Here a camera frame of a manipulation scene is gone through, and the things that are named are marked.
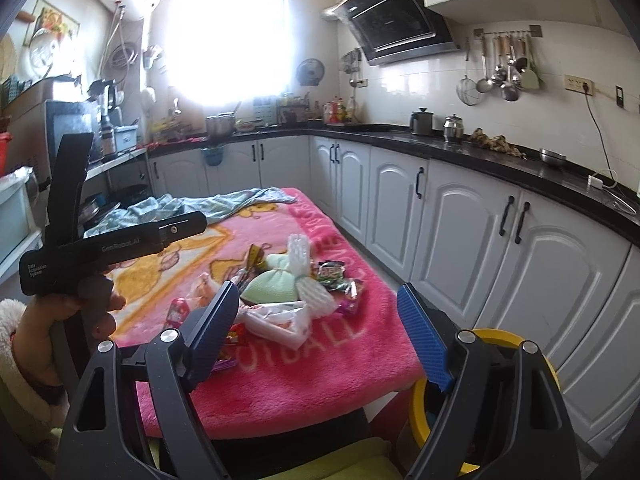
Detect pile of snack wrappers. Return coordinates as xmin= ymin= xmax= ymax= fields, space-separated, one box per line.
xmin=235 ymin=302 xmax=311 ymax=352

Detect green foam pouch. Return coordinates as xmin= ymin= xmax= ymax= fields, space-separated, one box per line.
xmin=239 ymin=254 xmax=309 ymax=306

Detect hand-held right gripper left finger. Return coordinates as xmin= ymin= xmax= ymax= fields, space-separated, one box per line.
xmin=59 ymin=281 xmax=241 ymax=480

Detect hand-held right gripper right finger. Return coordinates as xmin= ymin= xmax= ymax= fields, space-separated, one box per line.
xmin=396 ymin=282 xmax=583 ymax=480

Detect pink printed blanket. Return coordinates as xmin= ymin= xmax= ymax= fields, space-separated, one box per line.
xmin=102 ymin=187 xmax=426 ymax=428

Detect utensil rail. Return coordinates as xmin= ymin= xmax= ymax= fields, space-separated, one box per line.
xmin=473 ymin=24 xmax=544 ymax=39

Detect steel teapot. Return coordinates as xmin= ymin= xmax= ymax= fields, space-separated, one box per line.
xmin=443 ymin=113 xmax=465 ymax=144

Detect small wall fan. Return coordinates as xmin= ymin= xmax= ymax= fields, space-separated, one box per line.
xmin=296 ymin=58 xmax=324 ymax=86

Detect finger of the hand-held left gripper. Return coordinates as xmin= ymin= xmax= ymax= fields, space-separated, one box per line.
xmin=161 ymin=211 xmax=209 ymax=252

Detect dark glass bottle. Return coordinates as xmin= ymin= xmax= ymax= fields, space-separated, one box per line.
xmin=99 ymin=112 xmax=117 ymax=156

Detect person's left hand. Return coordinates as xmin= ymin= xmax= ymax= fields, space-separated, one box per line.
xmin=10 ymin=292 xmax=127 ymax=392

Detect black range hood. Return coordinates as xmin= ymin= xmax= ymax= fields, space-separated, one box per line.
xmin=322 ymin=0 xmax=462 ymax=67

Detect green and black snack wrapper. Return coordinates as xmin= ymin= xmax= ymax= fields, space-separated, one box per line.
xmin=311 ymin=260 xmax=351 ymax=288

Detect white plastic drawer unit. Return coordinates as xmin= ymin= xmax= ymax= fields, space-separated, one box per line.
xmin=0 ymin=167 xmax=44 ymax=281

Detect grey-blue plastic box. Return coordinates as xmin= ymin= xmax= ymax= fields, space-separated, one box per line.
xmin=114 ymin=125 xmax=140 ymax=154

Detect clear plastic bag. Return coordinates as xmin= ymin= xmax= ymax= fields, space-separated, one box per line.
xmin=187 ymin=272 xmax=224 ymax=311

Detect yellow and dark snack wrapper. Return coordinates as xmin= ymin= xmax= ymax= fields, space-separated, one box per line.
xmin=247 ymin=244 xmax=272 ymax=274

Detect small pink packet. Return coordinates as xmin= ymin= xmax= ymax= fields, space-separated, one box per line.
xmin=167 ymin=297 xmax=192 ymax=329

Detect group of condiment bottles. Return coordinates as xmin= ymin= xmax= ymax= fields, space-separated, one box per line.
xmin=322 ymin=97 xmax=359 ymax=125

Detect large steel ladle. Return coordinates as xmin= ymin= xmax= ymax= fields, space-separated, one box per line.
xmin=500 ymin=35 xmax=522 ymax=103

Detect light blue cloth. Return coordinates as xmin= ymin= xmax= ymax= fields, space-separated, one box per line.
xmin=97 ymin=186 xmax=297 ymax=227

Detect steel cooking pot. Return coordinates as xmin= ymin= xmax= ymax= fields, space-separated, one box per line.
xmin=205 ymin=113 xmax=236 ymax=141

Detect framed wall picture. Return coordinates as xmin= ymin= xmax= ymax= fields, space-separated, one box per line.
xmin=22 ymin=0 xmax=81 ymax=49

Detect pink snack wrapper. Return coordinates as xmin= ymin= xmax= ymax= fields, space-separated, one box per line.
xmin=332 ymin=280 xmax=367 ymax=317

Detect black kettle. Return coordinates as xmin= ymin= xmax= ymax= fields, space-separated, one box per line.
xmin=410 ymin=107 xmax=434 ymax=136

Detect brown crumpled cloth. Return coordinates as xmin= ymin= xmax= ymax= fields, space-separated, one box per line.
xmin=467 ymin=127 xmax=529 ymax=161

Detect microwave oven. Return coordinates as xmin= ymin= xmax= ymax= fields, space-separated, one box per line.
xmin=44 ymin=100 xmax=101 ymax=182

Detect black power cable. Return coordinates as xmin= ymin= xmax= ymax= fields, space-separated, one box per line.
xmin=584 ymin=91 xmax=619 ymax=187

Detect green spatula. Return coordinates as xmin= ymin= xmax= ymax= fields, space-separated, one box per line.
xmin=520 ymin=35 xmax=542 ymax=92

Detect yellow trash bin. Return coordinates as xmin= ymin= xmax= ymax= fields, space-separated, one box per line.
xmin=409 ymin=327 xmax=562 ymax=477

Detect kitchen window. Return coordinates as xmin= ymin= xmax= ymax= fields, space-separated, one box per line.
xmin=167 ymin=0 xmax=292 ymax=107

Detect white lower kitchen cabinets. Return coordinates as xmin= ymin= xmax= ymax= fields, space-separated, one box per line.
xmin=147 ymin=132 xmax=640 ymax=461

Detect wall socket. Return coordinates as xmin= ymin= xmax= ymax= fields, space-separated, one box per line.
xmin=564 ymin=74 xmax=596 ymax=97

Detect wire strainer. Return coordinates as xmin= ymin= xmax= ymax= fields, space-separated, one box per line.
xmin=456 ymin=37 xmax=489 ymax=107

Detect person's left forearm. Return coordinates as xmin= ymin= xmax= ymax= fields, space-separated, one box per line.
xmin=0 ymin=299 xmax=68 ymax=456

